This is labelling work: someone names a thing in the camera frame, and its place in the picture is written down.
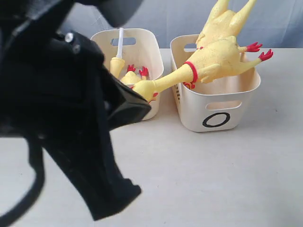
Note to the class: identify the long yellow rubber chicken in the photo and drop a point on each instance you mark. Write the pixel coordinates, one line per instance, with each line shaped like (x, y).
(223, 22)

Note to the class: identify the white backdrop cloth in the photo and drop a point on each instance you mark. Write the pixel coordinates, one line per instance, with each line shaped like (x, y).
(274, 23)

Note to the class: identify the cream bin marked X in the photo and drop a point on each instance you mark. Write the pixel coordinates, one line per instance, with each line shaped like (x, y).
(140, 48)

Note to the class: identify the broken chicken body piece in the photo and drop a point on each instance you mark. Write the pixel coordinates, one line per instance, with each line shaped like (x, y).
(131, 77)

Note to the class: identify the plump yellow rubber chicken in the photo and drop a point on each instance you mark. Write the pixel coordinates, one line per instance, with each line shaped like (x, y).
(218, 59)

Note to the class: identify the broken chicken head piece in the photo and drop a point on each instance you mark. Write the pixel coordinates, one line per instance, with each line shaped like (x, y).
(117, 63)

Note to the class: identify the cream bin marked O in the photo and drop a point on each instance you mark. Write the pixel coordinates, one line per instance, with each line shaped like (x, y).
(214, 106)

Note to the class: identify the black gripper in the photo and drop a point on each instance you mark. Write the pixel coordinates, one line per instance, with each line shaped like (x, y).
(56, 93)

